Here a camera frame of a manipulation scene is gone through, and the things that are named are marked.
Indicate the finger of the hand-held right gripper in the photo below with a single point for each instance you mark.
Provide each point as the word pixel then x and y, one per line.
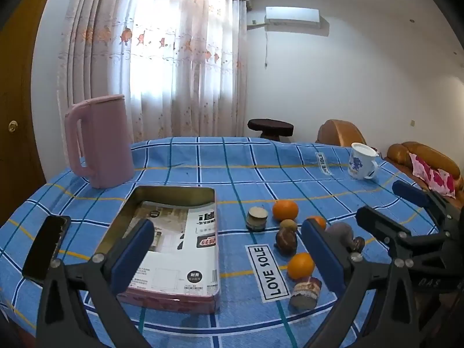
pixel 380 223
pixel 409 193

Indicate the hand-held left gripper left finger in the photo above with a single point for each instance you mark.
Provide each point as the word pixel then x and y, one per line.
pixel 132 257

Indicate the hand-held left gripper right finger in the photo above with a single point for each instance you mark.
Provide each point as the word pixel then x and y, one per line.
pixel 322 257

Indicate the orange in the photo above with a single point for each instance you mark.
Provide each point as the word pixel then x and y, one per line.
pixel 319 222
pixel 285 211
pixel 301 265

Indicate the kiwi fruit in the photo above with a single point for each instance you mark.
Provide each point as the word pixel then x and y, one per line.
pixel 288 225

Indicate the rectangular metal tin box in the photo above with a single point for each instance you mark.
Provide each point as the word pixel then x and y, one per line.
pixel 174 193

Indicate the purple-grey round fruit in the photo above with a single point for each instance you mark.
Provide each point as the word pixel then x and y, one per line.
pixel 340 234

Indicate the small dark brown fruit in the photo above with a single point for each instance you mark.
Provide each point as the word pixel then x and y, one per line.
pixel 359 243

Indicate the pink floral cloth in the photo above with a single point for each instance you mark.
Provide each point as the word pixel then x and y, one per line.
pixel 438 179

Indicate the small jar with patterned label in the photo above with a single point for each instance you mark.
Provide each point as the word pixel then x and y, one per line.
pixel 306 292

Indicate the brown round fruit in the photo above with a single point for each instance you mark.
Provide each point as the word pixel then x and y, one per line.
pixel 285 241

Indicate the brown sofa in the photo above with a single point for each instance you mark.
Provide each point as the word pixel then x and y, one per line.
pixel 427 156

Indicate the printed paper card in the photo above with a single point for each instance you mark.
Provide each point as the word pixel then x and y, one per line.
pixel 177 253

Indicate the white mug with blue print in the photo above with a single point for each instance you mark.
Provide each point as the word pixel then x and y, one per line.
pixel 359 163

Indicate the small glass jar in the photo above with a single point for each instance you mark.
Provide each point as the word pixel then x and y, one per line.
pixel 256 221

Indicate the black smartphone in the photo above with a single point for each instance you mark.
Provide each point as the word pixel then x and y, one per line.
pixel 45 246

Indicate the brown rounded chair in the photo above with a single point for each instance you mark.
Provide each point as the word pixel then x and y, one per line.
pixel 340 130

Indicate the pink electric kettle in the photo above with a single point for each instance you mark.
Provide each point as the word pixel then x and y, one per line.
pixel 105 141

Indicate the blue plaid tablecloth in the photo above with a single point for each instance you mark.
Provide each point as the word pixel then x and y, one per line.
pixel 235 174

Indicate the dark round stool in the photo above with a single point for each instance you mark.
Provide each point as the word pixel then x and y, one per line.
pixel 270 127

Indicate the brass door knob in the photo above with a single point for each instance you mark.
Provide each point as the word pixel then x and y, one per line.
pixel 13 126

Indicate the wooden door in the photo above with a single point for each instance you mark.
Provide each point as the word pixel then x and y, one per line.
pixel 18 98

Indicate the sheer floral curtain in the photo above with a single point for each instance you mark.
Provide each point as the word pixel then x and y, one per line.
pixel 163 61

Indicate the white air conditioner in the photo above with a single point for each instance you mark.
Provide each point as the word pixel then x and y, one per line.
pixel 292 18

